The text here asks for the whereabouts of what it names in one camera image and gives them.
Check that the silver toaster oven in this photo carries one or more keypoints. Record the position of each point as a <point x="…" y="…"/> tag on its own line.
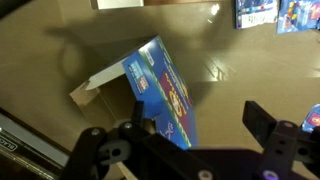
<point x="20" y="150"/>

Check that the white flat panel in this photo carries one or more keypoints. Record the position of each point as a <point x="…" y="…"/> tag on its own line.
<point x="120" y="4"/>

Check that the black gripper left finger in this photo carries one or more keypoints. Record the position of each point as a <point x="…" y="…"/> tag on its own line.
<point x="113" y="163"/>

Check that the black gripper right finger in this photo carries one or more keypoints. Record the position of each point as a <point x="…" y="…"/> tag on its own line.
<point x="283" y="150"/>

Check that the blue cardboard snack box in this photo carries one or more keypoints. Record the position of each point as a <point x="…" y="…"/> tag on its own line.
<point x="156" y="86"/>

